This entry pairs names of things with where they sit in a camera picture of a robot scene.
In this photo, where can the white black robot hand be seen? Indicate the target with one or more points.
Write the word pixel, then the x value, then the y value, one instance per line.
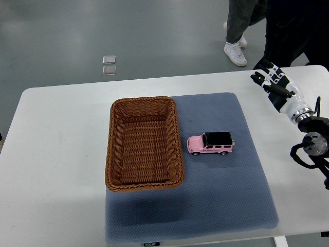
pixel 283 92

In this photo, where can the pink toy car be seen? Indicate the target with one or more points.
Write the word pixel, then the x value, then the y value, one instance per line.
pixel 211 142

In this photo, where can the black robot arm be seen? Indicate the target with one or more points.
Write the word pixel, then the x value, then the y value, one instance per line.
pixel 315 141

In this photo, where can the brown wicker basket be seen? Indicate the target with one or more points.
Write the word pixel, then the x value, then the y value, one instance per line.
pixel 144 147

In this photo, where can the person in black clothes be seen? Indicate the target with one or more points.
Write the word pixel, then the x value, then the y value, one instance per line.
pixel 294 28

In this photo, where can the person in grey trousers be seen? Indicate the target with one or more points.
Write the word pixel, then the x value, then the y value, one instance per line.
pixel 241 15

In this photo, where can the blue grey foam mat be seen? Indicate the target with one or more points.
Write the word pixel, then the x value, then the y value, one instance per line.
pixel 220 194

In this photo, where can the white table leg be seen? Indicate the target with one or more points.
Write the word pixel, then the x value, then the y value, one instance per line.
pixel 280 241

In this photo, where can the lower clear floor plate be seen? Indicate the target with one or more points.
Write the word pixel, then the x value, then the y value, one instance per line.
pixel 109 70

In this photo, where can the clear floor plate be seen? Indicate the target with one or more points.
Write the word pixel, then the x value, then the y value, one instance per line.
pixel 109 70
pixel 109 59

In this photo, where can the upper clear floor plate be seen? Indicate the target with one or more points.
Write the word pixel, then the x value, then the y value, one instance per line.
pixel 109 59

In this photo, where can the black table label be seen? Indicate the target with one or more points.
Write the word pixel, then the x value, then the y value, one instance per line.
pixel 151 244

